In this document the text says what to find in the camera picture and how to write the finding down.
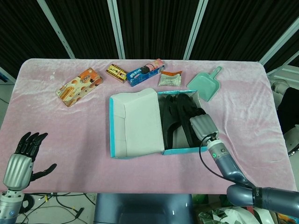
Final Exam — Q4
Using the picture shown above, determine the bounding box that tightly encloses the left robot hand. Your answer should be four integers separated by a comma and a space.
2, 132, 57, 191

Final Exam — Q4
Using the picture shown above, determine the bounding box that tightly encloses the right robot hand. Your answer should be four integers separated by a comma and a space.
189, 107, 220, 143

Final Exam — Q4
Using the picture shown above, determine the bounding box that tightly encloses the black rubber slipper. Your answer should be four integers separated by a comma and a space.
161, 94, 185, 150
176, 92, 206, 147

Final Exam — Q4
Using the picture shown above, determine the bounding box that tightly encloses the teal cardboard shoe box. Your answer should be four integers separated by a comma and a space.
108, 88, 210, 160

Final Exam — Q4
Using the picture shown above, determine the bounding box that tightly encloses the blue cookie box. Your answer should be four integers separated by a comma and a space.
126, 58, 166, 87

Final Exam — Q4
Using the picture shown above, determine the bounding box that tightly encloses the orange biscuit box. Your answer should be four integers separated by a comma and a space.
55, 67, 104, 108

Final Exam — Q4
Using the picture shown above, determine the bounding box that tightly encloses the small yellow red box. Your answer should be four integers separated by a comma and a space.
105, 63, 128, 84

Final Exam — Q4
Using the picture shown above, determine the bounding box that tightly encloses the mint green dustpan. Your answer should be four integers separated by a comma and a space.
186, 66, 223, 102

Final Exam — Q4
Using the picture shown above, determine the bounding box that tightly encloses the silver snack packet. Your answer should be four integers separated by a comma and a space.
157, 70, 183, 87

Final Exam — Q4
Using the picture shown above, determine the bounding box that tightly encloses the pink plush tablecloth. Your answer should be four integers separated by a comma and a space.
0, 58, 292, 196

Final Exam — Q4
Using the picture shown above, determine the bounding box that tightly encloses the black bulky object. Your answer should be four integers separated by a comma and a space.
278, 87, 299, 133

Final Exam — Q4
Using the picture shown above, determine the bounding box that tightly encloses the green white patterned bag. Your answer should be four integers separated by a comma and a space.
198, 206, 236, 224

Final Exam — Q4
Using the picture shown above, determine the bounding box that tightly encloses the blue-grey robot torso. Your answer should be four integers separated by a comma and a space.
93, 193, 194, 224

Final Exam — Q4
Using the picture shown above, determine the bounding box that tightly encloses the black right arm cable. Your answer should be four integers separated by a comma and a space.
199, 133, 253, 187

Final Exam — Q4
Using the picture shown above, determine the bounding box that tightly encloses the white partition post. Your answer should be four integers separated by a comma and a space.
107, 0, 126, 59
258, 21, 299, 66
37, 0, 76, 59
183, 0, 208, 60

